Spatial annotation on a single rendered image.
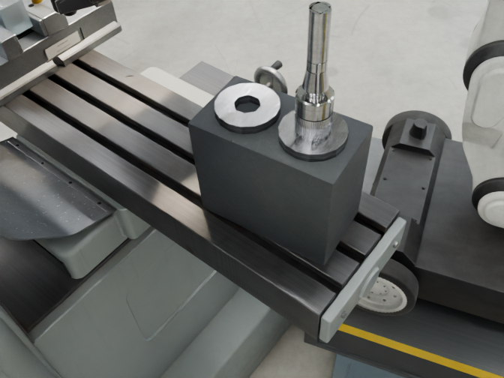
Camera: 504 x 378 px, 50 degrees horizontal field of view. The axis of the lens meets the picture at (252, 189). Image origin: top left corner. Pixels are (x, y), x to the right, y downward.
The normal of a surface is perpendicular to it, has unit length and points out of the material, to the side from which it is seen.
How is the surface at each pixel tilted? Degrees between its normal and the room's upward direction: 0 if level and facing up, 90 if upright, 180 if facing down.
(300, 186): 90
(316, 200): 90
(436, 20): 0
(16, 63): 90
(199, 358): 0
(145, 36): 0
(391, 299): 90
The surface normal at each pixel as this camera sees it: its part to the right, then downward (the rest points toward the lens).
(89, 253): 0.78, 0.46
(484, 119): -0.37, 0.72
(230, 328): -0.04, -0.64
